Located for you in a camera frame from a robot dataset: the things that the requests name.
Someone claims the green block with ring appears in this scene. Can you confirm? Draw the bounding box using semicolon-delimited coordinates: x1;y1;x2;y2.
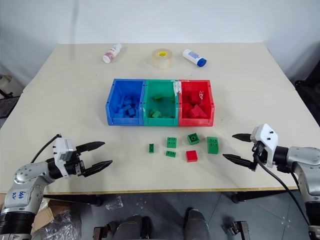
187;133;202;146

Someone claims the dark background equipment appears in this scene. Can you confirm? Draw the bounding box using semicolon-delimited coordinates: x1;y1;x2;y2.
0;74;24;121

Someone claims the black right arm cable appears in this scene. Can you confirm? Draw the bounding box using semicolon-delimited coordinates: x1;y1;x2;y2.
252;149;315;227

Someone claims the dark metal bracket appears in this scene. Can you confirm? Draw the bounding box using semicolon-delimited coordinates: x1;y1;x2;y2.
93;225;112;240
225;220;249;240

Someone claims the red square block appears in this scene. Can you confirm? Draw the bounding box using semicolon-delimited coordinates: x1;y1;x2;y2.
185;149;199;164

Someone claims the white bottle with blue cap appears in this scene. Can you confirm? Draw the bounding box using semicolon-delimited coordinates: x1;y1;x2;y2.
181;48;208;68

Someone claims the blue plastic bin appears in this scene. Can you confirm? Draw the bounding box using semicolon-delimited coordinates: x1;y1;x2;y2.
105;78;147;127

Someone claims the white bottle with red print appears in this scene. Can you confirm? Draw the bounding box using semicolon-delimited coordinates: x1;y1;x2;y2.
101;43;124;64

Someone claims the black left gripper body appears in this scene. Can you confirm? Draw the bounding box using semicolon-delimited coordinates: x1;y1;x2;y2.
63;150;88;179

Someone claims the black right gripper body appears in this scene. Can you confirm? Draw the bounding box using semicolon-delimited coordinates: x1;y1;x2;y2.
251;140;267;171

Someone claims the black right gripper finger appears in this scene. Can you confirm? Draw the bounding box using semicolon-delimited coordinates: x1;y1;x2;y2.
231;133;252;143
222;153;255;170

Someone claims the green plastic bin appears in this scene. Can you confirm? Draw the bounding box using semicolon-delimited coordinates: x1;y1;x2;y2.
142;79;180;127

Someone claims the brown cardboard box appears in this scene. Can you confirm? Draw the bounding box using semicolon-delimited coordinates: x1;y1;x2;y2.
31;199;55;235

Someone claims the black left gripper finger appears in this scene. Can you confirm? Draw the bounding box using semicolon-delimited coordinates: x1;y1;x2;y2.
84;159;114;178
75;140;106;154

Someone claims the red toy block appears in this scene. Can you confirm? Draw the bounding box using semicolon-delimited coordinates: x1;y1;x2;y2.
189;104;209;119

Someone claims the small crumpled plastic wrap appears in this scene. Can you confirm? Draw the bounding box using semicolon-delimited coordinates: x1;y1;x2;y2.
104;196;124;211

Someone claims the green four-stud block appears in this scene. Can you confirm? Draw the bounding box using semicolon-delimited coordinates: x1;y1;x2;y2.
165;136;178;149

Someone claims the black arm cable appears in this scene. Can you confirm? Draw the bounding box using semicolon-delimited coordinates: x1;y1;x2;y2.
29;133;62;164
252;149;315;227

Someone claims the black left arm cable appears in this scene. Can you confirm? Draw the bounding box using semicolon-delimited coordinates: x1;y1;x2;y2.
29;133;62;164

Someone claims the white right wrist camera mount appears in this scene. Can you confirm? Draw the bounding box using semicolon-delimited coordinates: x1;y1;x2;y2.
250;123;280;169

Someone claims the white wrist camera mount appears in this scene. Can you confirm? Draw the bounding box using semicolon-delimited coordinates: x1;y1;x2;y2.
52;138;76;179
250;123;280;169

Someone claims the red plastic bin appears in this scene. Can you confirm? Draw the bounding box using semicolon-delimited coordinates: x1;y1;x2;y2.
177;79;216;127

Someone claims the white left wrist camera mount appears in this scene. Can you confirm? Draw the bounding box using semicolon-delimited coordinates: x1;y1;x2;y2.
52;138;76;179

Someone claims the black table frame bar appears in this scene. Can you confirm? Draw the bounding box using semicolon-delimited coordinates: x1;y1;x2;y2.
231;186;299;204
41;193;104;208

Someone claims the white tape strip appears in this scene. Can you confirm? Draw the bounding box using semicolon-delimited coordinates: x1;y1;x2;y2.
172;80;182;97

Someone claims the large tall green block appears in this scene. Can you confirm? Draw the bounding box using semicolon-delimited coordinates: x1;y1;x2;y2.
206;136;221;155

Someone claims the clear plastic bag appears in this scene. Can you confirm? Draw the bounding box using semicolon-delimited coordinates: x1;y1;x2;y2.
32;209;82;240

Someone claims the dark rounded shape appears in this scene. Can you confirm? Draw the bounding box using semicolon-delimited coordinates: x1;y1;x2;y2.
115;214;152;240
184;208;211;240

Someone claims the clear tape roll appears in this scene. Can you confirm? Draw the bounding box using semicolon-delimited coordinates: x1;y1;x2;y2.
152;48;174;71

